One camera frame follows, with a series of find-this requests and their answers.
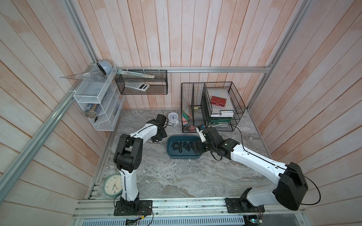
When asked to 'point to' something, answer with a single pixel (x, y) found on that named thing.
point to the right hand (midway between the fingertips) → (196, 142)
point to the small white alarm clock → (173, 118)
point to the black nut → (180, 142)
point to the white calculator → (142, 86)
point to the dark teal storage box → (176, 154)
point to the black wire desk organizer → (216, 105)
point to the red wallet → (218, 101)
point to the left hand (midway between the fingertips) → (160, 137)
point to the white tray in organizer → (224, 113)
